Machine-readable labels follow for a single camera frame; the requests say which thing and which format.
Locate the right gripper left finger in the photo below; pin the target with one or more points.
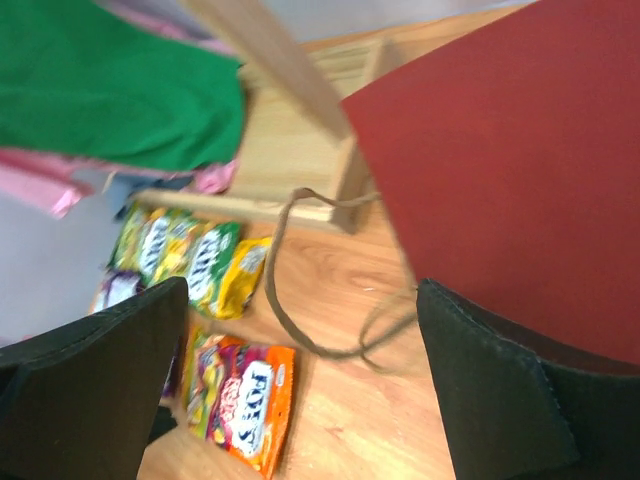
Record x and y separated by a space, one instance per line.
80 401

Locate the pink shirt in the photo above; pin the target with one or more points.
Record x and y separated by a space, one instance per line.
46 180

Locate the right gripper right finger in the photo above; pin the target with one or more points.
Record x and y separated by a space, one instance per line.
516 404

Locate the red brown paper bag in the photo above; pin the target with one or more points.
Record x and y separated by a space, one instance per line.
508 162

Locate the wooden clothes rack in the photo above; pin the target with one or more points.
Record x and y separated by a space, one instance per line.
296 134

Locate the green Fox's candy bag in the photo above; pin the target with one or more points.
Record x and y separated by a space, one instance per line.
145 237
209 264

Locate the purple Fox's candy bag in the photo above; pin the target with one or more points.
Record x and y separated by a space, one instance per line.
172 378

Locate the purple snack bag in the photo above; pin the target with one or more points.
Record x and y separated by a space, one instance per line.
117 286

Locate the green shirt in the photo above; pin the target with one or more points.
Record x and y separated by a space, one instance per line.
78 80

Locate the yellow snack pack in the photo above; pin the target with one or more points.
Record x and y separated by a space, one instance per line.
241 278

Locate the blue grey cloth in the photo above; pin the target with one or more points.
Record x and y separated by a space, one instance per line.
124 187

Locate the orange Fox's candy bag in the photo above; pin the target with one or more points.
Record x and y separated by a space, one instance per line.
238 395

